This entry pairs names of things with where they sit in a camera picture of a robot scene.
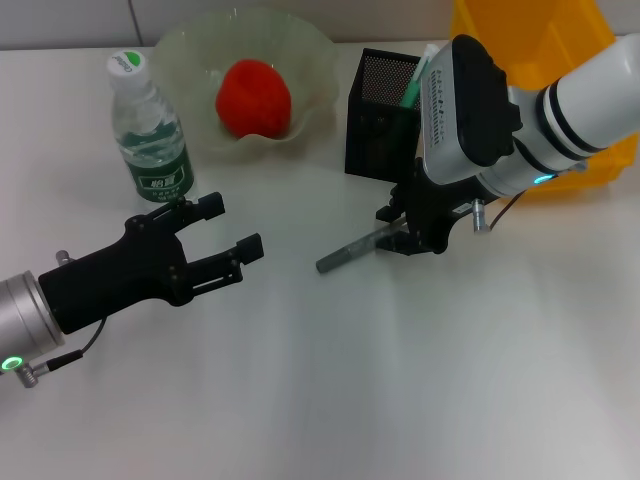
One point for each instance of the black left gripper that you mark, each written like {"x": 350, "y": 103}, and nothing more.
{"x": 120, "y": 275}

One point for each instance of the black mesh pen holder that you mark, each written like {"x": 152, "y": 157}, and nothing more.
{"x": 375, "y": 140}

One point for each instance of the grey marker pen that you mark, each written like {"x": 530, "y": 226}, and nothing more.
{"x": 350, "y": 250}

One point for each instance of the red-orange fruit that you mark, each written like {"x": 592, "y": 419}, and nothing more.
{"x": 252, "y": 97}

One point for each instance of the yellow plastic bin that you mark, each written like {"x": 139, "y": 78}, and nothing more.
{"x": 550, "y": 30}

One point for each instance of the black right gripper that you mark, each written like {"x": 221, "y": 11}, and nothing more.
{"x": 430, "y": 210}

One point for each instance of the mint green utility knife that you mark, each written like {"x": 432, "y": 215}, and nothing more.
{"x": 414, "y": 85}

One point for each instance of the green label water bottle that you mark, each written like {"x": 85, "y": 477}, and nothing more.
{"x": 160, "y": 175}

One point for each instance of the clear wavy glass bowl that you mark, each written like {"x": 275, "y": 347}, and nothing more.
{"x": 300, "y": 65}

